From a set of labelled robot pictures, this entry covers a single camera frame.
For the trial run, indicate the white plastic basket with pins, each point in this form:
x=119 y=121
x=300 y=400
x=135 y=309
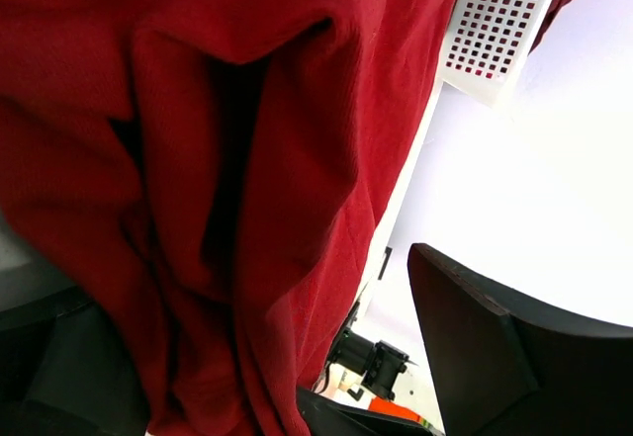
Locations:
x=486 y=46

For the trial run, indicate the red t shirt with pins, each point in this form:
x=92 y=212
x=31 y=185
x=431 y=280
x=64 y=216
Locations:
x=212 y=172

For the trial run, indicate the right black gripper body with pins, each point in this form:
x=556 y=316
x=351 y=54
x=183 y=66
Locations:
x=326 y=417

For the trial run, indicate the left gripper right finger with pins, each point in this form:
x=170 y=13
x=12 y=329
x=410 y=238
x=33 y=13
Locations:
x=504 y=363

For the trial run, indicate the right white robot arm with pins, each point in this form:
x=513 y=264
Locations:
x=366 y=387

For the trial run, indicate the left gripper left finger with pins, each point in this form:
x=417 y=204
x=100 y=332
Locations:
x=65 y=370

